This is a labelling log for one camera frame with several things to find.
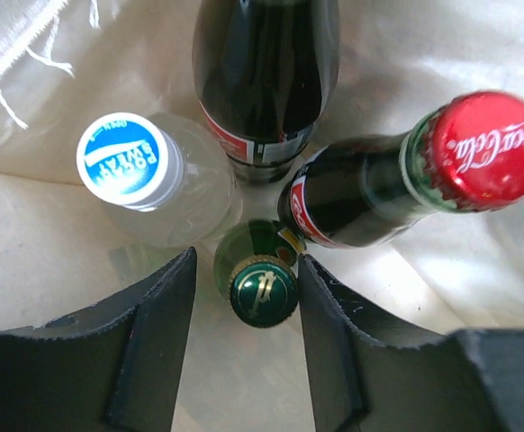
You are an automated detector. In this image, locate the green glass bottle labelled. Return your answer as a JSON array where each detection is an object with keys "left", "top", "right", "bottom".
[{"left": 213, "top": 219, "right": 306, "bottom": 329}]

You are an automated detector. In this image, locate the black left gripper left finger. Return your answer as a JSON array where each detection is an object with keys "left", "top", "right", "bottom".
[{"left": 0, "top": 248, "right": 197, "bottom": 431}]

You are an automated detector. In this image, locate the large cola bottle red cap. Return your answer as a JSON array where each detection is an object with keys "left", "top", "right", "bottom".
[{"left": 192, "top": 1, "right": 340, "bottom": 184}]

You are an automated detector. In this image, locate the beige canvas tote bag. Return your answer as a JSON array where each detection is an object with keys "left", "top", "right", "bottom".
[{"left": 0, "top": 1, "right": 524, "bottom": 431}]

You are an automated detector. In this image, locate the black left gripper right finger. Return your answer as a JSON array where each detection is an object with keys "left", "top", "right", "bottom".
[{"left": 298, "top": 255, "right": 524, "bottom": 431}]

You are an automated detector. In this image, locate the small cola bottle red cap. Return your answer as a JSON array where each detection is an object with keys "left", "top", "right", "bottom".
[{"left": 277, "top": 91, "right": 524, "bottom": 248}]

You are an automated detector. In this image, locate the clear plastic bottle blue cap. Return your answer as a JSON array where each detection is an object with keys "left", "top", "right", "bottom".
[{"left": 76, "top": 112, "right": 243, "bottom": 248}]

